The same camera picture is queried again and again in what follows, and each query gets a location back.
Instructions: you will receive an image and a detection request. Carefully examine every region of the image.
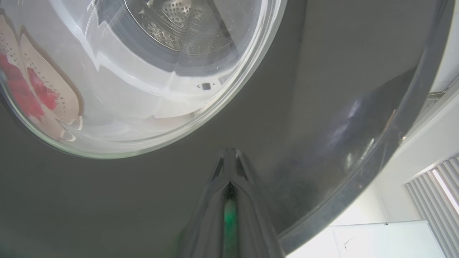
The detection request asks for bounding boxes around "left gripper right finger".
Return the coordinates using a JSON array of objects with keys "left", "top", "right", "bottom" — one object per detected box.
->
[{"left": 231, "top": 149, "right": 287, "bottom": 258}]

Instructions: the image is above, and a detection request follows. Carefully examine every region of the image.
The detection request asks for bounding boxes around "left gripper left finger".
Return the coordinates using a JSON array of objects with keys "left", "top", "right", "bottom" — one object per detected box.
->
[{"left": 179, "top": 149, "right": 232, "bottom": 258}]

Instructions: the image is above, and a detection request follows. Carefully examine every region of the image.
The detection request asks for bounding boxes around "black round glass door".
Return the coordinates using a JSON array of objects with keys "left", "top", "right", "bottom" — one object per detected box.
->
[{"left": 0, "top": 0, "right": 456, "bottom": 255}]

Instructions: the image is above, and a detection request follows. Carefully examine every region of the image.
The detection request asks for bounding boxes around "white front-load washing machine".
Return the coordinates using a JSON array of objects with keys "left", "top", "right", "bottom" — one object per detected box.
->
[{"left": 47, "top": 0, "right": 284, "bottom": 122}]

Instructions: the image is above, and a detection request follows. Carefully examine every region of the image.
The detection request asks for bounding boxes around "white flat panel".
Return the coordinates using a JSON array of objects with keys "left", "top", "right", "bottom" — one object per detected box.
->
[{"left": 330, "top": 220, "right": 446, "bottom": 258}]

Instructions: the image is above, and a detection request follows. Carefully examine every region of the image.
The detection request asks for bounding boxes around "white window blind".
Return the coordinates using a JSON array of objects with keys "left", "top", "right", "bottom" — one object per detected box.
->
[{"left": 405, "top": 155, "right": 459, "bottom": 230}]

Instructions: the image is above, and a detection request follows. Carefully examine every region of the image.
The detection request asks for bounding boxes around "stainless steel washer drum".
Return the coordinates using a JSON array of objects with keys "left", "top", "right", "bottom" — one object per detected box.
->
[{"left": 126, "top": 0, "right": 239, "bottom": 56}]

